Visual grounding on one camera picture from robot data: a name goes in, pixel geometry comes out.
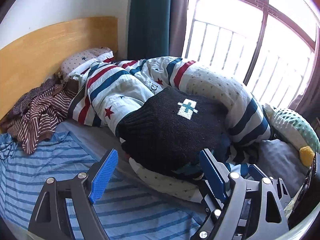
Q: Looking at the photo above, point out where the black patterned knit sweater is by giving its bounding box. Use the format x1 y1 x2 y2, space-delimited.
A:
116 86 228 180

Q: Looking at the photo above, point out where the blue striped bed sheet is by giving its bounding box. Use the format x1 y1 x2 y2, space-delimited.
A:
1 132 205 239

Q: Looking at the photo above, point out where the teal curtain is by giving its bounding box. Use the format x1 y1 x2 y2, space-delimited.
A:
127 0 171 59

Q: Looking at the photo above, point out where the window with metal bars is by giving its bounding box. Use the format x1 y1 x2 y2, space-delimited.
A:
182 0 319 108

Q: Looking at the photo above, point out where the star striped duvet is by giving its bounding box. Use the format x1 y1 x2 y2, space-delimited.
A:
62 55 271 203

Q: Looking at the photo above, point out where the wooden headboard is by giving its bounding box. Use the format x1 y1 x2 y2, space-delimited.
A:
1 16 118 117

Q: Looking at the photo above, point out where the brown striped garment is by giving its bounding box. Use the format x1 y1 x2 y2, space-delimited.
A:
1 76 78 154

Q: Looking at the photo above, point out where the dotted star pillow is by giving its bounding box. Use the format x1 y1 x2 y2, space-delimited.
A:
60 47 114 77

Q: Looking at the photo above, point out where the green dotted plush toy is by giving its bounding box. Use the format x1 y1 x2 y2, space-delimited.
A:
264 104 319 167

